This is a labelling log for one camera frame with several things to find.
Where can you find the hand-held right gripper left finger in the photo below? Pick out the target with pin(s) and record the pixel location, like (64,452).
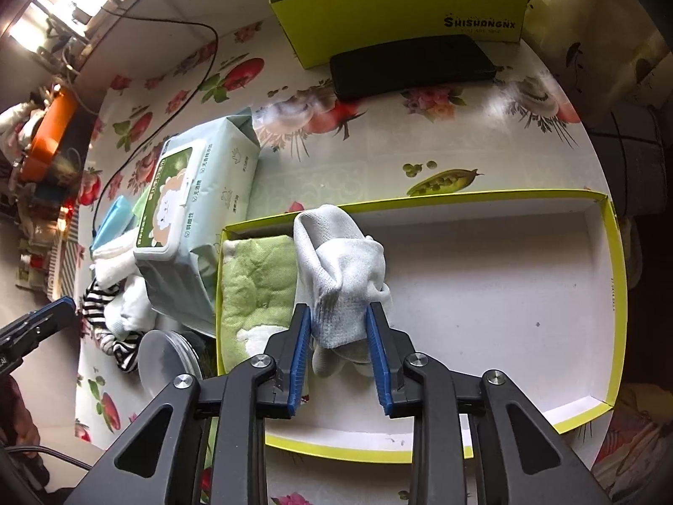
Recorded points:
(299,363)

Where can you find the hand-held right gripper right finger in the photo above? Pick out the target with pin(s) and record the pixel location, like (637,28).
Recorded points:
(379,363)

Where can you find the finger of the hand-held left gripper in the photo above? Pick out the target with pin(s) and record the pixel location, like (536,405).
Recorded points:
(42,321)

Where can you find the grey-white sock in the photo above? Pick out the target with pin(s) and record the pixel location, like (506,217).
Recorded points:
(336,284)

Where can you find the blue face mask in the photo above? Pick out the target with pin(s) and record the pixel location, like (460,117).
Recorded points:
(113,221)

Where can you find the clear round plastic lid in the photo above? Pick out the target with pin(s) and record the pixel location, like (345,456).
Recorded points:
(163,363)

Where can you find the shallow yellow-green box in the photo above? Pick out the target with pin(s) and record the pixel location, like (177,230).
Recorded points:
(499,300)

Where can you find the person's left forearm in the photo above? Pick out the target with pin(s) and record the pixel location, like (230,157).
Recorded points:
(16,421)

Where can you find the yellow striped cloth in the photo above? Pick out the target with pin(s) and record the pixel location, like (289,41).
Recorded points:
(68,252)

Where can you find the rolled white towel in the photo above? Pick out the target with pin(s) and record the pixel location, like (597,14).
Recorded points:
(113,265)

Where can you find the green towel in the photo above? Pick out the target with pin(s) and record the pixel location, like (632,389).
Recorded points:
(252,284)

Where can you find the pile of household clutter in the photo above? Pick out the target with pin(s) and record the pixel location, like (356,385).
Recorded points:
(31,221)

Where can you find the wet wipes pack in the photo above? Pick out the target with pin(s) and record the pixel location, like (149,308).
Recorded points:
(173,221)

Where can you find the orange plastic basin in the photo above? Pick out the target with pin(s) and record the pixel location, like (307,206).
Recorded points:
(52,126)

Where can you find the floral plastic tablecloth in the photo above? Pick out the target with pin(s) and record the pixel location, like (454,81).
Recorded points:
(368,168)

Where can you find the white plastic bag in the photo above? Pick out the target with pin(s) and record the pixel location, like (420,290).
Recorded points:
(13,123)

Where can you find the floral blanket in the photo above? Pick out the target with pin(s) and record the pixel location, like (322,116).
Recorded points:
(636,431)

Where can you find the flat black device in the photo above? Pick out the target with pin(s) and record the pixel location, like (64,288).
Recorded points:
(410,66)

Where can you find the dark checked cloth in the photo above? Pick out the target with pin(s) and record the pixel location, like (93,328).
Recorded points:
(631,158)

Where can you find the yellow-green shoe box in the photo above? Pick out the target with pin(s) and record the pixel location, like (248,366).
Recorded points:
(368,21)

